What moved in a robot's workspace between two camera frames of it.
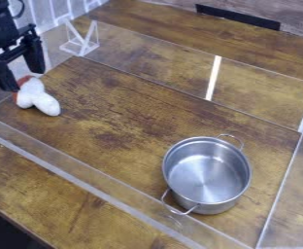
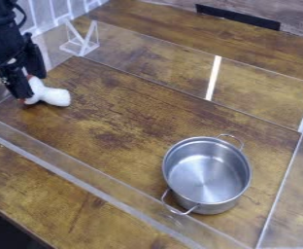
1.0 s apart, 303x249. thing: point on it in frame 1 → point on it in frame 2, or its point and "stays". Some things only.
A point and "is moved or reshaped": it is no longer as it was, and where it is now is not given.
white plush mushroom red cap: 31,95 is moved or reshaped
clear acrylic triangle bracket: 78,44 stays
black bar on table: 238,17 stays
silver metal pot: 208,174 stays
